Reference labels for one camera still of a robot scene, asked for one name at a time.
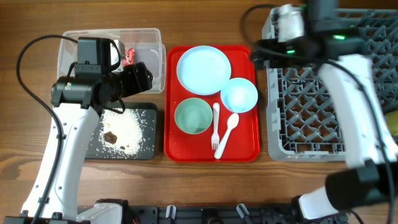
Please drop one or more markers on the white plastic fork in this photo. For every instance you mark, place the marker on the white plastic fork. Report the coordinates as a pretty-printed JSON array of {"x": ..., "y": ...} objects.
[{"x": 215, "y": 139}]

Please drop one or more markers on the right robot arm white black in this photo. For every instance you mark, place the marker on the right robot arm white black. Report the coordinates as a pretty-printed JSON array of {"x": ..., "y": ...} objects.
[{"x": 314, "y": 34}]

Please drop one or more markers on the light blue bowl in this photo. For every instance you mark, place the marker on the light blue bowl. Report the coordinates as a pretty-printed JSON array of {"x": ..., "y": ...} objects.
[{"x": 239, "y": 95}]

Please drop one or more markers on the red snack wrapper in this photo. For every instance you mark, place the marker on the red snack wrapper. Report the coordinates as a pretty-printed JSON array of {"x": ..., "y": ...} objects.
[{"x": 129, "y": 57}]

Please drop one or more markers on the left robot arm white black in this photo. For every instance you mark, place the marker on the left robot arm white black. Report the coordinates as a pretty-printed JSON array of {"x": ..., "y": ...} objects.
[{"x": 78, "y": 100}]

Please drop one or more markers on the red serving tray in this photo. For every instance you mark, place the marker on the red serving tray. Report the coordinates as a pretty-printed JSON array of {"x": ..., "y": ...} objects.
[{"x": 244, "y": 143}]

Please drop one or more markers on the clear plastic bin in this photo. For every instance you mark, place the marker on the clear plastic bin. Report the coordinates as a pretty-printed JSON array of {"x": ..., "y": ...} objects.
[{"x": 146, "y": 42}]

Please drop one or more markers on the black tray bin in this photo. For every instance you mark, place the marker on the black tray bin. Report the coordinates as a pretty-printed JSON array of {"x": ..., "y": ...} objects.
[{"x": 136, "y": 133}]

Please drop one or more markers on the light blue plate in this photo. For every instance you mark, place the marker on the light blue plate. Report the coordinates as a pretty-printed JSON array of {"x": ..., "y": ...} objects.
[{"x": 203, "y": 70}]

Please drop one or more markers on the grey dishwasher rack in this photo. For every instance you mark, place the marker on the grey dishwasher rack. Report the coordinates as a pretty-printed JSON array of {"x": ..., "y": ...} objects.
[{"x": 301, "y": 122}]

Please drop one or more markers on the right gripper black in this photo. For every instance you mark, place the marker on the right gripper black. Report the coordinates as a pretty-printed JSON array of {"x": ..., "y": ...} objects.
[{"x": 272, "y": 61}]

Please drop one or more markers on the yellow plastic cup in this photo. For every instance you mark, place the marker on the yellow plastic cup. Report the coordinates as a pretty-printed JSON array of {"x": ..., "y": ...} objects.
[{"x": 392, "y": 122}]

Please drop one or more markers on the green bowl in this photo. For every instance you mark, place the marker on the green bowl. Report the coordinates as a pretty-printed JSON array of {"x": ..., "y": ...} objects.
[{"x": 193, "y": 116}]

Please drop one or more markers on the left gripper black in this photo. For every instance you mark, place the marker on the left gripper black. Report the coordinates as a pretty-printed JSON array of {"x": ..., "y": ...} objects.
[{"x": 138, "y": 81}]

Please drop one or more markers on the rice food waste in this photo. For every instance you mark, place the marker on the rice food waste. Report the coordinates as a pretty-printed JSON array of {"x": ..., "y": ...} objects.
[{"x": 124, "y": 132}]

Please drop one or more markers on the white plastic spoon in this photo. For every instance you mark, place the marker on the white plastic spoon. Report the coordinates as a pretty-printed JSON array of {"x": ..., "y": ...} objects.
[{"x": 232, "y": 122}]

